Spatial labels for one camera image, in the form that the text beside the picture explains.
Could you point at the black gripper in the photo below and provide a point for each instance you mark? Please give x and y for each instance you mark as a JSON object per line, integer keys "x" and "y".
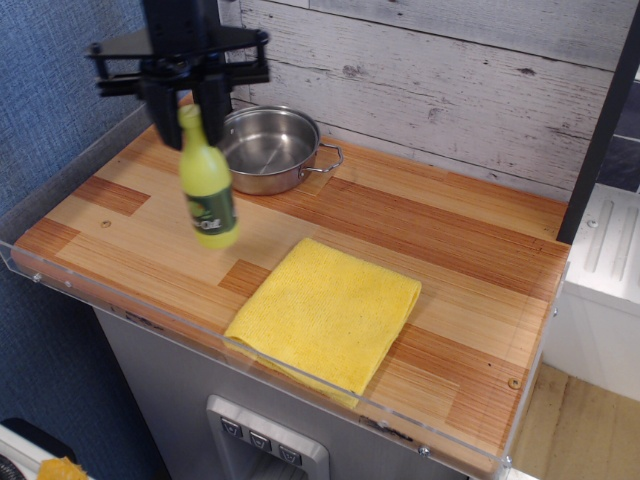
{"x": 178, "y": 50}

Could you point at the yellow olive oil bottle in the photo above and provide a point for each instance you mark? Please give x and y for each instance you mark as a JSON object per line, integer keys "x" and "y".
{"x": 206, "y": 183}

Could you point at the silver steel pan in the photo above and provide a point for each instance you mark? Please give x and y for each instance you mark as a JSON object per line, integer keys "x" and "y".
{"x": 273, "y": 149}

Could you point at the yellow folded cloth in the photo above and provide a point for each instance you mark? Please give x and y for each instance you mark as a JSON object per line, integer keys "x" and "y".
{"x": 325, "y": 319}

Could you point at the grey toy fridge cabinet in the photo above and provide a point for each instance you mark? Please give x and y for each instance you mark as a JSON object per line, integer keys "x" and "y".
{"x": 172, "y": 379}

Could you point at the silver dispenser button panel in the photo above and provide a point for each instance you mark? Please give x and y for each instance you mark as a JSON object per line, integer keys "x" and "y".
{"x": 252, "y": 446}

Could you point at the black and yellow object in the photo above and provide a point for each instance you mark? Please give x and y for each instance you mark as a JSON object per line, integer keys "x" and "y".
{"x": 28, "y": 452}

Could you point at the white toy sink unit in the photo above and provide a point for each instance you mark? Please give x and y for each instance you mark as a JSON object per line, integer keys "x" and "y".
{"x": 594, "y": 332}

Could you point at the black vertical post left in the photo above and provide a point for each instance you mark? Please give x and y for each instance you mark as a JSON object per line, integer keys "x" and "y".
{"x": 223, "y": 61}

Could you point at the clear acrylic guard rail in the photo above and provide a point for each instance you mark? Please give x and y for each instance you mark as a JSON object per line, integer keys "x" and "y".
{"x": 457, "y": 178}

